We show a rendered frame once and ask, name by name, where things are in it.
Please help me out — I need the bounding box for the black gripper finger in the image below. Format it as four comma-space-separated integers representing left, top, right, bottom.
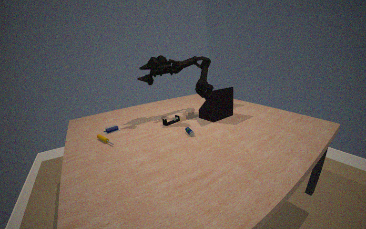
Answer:
139, 60, 154, 70
138, 75, 150, 84

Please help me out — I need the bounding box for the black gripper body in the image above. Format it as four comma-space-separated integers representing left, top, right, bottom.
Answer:
147, 57, 164, 85

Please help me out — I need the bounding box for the yellow-handled screwdriver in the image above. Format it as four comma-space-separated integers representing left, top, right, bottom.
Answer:
97, 135, 114, 145

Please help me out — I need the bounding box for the blue and green battery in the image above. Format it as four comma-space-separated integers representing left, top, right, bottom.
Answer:
185, 127, 195, 136

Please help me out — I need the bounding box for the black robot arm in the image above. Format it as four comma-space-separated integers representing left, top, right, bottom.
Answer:
156, 55, 213, 99

